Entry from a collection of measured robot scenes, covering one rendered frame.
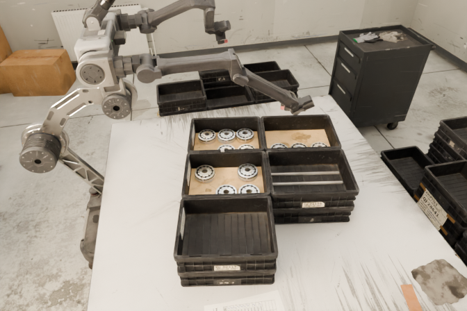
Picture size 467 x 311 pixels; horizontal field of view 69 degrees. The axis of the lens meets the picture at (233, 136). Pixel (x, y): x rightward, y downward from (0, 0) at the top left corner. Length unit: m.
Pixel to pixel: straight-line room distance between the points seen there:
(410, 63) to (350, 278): 2.07
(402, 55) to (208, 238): 2.25
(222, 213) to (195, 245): 0.20
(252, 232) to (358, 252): 0.50
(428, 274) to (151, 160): 1.52
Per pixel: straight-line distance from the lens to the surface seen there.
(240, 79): 1.49
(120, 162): 2.14
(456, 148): 2.80
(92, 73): 1.45
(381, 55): 3.02
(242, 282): 1.54
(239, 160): 1.76
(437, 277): 1.76
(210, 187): 1.70
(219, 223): 1.56
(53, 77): 4.36
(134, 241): 1.74
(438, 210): 2.41
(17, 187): 3.40
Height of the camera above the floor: 2.08
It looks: 39 degrees down
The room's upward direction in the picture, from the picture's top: 2 degrees counter-clockwise
